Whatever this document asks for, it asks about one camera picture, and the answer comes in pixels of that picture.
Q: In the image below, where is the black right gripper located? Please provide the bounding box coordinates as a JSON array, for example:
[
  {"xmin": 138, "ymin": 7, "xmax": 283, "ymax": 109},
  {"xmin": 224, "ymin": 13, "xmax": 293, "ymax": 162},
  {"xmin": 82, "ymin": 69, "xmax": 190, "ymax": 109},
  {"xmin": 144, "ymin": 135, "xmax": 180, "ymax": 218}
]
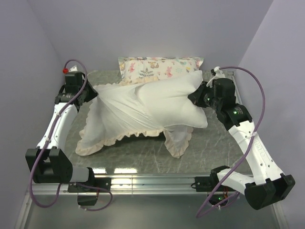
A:
[{"xmin": 189, "ymin": 81, "xmax": 222, "ymax": 111}]

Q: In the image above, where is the plain white pillow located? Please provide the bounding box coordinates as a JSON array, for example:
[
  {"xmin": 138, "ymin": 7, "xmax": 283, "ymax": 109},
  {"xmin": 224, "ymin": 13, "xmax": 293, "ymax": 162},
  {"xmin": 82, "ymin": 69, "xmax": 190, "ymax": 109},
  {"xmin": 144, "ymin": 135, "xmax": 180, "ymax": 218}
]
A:
[{"xmin": 136, "ymin": 70, "xmax": 208, "ymax": 128}]

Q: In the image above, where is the white pillow with cream ruffle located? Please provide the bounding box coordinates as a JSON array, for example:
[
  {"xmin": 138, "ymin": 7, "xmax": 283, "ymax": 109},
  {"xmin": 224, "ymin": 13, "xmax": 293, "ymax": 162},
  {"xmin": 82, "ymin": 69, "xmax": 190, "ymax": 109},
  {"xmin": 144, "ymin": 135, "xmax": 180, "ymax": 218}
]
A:
[{"xmin": 76, "ymin": 77, "xmax": 193, "ymax": 158}]

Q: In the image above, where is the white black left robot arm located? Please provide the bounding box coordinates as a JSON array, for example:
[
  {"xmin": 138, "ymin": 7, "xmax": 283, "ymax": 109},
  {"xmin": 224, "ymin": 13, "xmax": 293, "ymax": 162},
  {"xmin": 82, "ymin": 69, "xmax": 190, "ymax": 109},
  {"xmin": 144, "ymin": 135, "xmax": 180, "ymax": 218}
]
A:
[{"xmin": 25, "ymin": 72, "xmax": 98, "ymax": 192}]

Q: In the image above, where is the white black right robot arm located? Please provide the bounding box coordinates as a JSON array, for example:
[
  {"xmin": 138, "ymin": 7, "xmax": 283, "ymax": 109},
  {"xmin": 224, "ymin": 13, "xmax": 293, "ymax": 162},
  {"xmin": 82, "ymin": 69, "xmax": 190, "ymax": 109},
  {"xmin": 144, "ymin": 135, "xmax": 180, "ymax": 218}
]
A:
[{"xmin": 188, "ymin": 78, "xmax": 295, "ymax": 210}]

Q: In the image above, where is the animal print patterned pillow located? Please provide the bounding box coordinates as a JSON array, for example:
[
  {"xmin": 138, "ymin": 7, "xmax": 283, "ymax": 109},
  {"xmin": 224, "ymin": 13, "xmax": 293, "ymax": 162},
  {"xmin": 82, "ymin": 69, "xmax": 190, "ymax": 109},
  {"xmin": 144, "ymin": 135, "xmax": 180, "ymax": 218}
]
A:
[{"xmin": 118, "ymin": 57, "xmax": 204, "ymax": 84}]

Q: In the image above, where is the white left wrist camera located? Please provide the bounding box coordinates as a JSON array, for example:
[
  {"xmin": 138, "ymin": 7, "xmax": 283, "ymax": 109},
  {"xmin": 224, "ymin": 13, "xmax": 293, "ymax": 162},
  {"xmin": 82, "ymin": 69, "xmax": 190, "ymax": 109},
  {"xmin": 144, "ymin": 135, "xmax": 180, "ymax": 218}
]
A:
[{"xmin": 62, "ymin": 65, "xmax": 78, "ymax": 74}]

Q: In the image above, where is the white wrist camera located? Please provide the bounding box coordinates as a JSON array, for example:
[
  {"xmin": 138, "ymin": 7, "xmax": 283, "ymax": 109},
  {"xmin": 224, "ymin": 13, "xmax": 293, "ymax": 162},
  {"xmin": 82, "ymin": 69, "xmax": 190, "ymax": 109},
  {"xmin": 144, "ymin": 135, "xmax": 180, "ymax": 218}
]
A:
[
  {"xmin": 62, "ymin": 65, "xmax": 78, "ymax": 74},
  {"xmin": 206, "ymin": 66, "xmax": 225, "ymax": 88}
]

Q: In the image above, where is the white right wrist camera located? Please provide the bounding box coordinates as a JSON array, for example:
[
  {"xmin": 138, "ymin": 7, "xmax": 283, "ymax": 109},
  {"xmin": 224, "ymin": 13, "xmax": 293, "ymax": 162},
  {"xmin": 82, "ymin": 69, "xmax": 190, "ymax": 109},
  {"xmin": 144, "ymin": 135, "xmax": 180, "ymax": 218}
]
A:
[{"xmin": 206, "ymin": 66, "xmax": 225, "ymax": 88}]

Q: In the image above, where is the aluminium right side rail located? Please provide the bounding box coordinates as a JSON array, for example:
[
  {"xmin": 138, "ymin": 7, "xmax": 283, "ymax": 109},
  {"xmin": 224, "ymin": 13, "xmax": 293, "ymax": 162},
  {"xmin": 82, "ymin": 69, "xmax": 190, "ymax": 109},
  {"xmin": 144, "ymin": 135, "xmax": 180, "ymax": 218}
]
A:
[{"xmin": 227, "ymin": 71, "xmax": 264, "ymax": 172}]

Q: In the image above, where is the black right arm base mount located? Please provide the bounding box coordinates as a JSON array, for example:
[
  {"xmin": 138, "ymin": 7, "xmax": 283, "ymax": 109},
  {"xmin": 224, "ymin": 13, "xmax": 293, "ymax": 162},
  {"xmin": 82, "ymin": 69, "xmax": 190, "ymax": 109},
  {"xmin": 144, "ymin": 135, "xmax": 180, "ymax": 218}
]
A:
[{"xmin": 191, "ymin": 177, "xmax": 240, "ymax": 210}]

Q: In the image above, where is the aluminium front rail frame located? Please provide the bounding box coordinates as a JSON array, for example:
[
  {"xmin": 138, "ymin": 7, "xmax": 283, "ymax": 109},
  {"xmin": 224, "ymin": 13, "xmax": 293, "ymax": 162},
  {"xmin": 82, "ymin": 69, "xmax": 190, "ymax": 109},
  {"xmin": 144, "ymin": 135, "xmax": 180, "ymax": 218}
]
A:
[{"xmin": 15, "ymin": 174, "xmax": 288, "ymax": 229}]

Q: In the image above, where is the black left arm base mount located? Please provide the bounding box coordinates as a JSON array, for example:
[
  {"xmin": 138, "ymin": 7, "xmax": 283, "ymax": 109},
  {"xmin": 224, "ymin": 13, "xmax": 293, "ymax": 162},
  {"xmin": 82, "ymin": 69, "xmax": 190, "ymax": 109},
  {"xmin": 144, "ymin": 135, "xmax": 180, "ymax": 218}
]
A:
[{"xmin": 67, "ymin": 177, "xmax": 113, "ymax": 212}]

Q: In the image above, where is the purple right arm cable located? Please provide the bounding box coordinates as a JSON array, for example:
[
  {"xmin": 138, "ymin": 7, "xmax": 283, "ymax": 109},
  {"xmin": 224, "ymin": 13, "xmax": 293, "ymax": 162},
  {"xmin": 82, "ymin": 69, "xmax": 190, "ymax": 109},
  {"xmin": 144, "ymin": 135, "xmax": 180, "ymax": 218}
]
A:
[{"xmin": 195, "ymin": 66, "xmax": 265, "ymax": 219}]

